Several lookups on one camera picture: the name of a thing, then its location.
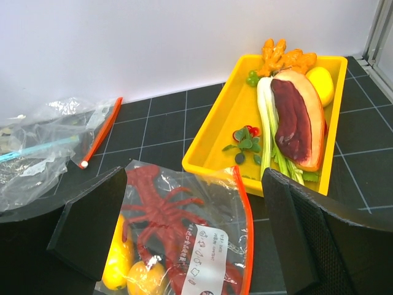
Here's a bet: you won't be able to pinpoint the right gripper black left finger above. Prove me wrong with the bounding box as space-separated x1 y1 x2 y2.
1 167 127 294

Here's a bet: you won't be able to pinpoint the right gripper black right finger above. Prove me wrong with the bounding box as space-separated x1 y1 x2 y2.
261 168 392 294

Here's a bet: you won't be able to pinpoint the orange toy pumpkin slice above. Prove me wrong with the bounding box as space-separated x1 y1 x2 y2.
102 214 134 291

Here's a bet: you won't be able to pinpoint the yellow toy apple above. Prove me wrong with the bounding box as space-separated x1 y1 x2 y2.
126 261 167 295

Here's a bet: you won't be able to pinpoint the red toy lobster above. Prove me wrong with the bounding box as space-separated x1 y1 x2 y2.
121 164 246 295

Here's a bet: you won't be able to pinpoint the clear bag orange zipper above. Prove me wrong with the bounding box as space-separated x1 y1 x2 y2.
48 97 123 169
95 159 255 295

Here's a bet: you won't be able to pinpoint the clear bag blue zipper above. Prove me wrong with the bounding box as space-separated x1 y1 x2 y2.
1 98 109 211

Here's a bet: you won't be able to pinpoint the bag of white pieces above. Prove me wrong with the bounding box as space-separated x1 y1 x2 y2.
1 114 26 155

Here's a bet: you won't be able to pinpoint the toy green onion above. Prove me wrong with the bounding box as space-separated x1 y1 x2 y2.
257 77 319 184

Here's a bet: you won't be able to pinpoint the toy meat slab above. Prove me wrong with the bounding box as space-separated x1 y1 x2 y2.
270 69 325 172

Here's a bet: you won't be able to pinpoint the toy radish with leaves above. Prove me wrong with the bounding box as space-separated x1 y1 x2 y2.
222 125 262 165

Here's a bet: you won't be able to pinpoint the yellow plastic tray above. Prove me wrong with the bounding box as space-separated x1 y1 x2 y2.
182 54 348 195

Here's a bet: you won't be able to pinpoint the black grid mat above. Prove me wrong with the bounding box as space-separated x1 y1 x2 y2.
51 55 392 294

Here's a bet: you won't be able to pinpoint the yellow toy lemon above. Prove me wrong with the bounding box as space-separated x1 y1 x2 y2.
306 66 335 108

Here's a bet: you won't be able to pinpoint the green toy grapes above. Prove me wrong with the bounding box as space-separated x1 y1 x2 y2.
246 70 260 87

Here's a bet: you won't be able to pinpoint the orange toy carrot pieces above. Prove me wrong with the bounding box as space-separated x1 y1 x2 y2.
257 39 317 77

